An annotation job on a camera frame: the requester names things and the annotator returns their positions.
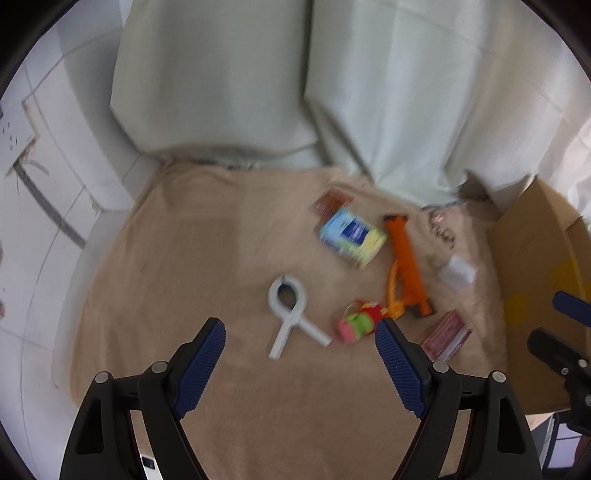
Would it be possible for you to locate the white curtain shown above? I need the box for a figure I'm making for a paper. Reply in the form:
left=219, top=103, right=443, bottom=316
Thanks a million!
left=110, top=1, right=590, bottom=215

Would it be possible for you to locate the cardboard box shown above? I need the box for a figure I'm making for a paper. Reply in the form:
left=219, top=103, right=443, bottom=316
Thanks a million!
left=487, top=178, right=590, bottom=414

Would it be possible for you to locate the red green plush keychain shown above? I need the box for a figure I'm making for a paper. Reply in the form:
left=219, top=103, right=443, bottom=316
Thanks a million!
left=335, top=300, right=388, bottom=344

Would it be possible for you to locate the red snack packet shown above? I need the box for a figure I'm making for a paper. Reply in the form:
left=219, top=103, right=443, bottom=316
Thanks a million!
left=420, top=310, right=472, bottom=362

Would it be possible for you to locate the brown snack packet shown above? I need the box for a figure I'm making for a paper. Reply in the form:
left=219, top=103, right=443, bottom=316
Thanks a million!
left=314, top=188, right=353, bottom=220

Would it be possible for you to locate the white usb charger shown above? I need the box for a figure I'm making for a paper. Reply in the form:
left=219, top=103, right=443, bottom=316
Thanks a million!
left=438, top=255, right=477, bottom=292

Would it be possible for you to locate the tissue pack blue yellow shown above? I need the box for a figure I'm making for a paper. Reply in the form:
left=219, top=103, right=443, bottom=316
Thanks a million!
left=318, top=208, right=387, bottom=269

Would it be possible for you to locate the white wall socket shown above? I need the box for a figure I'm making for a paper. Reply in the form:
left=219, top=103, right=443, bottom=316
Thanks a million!
left=0, top=104, right=35, bottom=177

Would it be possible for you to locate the white plastic clamp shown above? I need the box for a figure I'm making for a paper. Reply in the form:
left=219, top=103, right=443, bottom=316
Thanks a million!
left=267, top=275, right=332, bottom=360

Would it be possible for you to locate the orange utility knife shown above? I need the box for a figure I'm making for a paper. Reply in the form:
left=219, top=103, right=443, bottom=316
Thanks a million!
left=384, top=214, right=435, bottom=319

